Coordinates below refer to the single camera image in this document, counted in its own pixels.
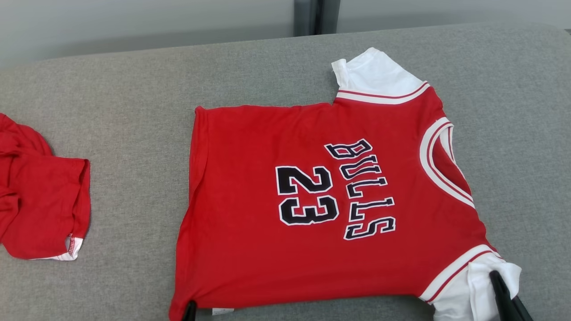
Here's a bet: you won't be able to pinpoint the red and white Bulls jersey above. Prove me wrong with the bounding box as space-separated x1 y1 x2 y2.
169 47 522 321

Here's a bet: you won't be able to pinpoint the grey metal wall post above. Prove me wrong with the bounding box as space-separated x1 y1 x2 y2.
294 0 340 36

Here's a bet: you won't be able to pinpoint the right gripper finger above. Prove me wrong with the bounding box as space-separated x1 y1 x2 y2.
489 270 514 321
511 296 534 321

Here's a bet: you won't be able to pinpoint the red shorts with white trim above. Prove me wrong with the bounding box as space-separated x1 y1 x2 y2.
0 113 91 261

